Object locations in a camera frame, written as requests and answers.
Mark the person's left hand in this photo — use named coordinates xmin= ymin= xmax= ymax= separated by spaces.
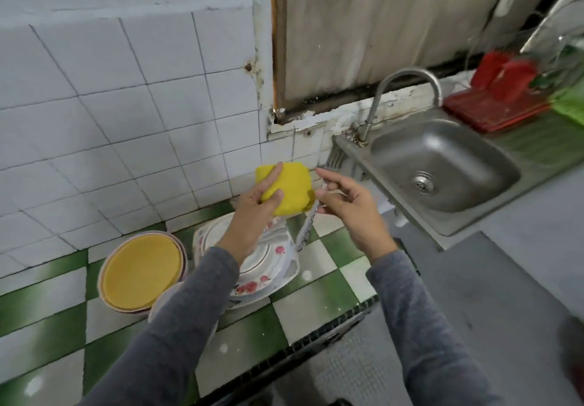
xmin=214 ymin=164 xmax=286 ymax=265

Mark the person's right hand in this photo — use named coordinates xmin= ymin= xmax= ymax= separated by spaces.
xmin=315 ymin=166 xmax=400 ymax=265

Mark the metal fork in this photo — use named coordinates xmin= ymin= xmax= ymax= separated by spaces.
xmin=294 ymin=182 xmax=330 ymax=253

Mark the stack of small white bowls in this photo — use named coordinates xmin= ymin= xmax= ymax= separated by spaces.
xmin=146 ymin=281 xmax=220 ymax=348

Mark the person's right forearm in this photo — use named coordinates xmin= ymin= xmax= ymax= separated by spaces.
xmin=367 ymin=248 xmax=512 ymax=406

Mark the stainless steel sink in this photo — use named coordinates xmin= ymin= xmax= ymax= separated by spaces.
xmin=328 ymin=82 xmax=584 ymax=238

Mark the metal faucet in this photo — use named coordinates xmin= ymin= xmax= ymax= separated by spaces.
xmin=351 ymin=67 xmax=445 ymax=145

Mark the green plastic shelf rack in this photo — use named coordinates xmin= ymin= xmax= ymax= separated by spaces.
xmin=547 ymin=82 xmax=584 ymax=129

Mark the metal wire dish rack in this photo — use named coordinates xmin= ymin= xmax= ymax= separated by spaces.
xmin=464 ymin=0 xmax=584 ymax=138

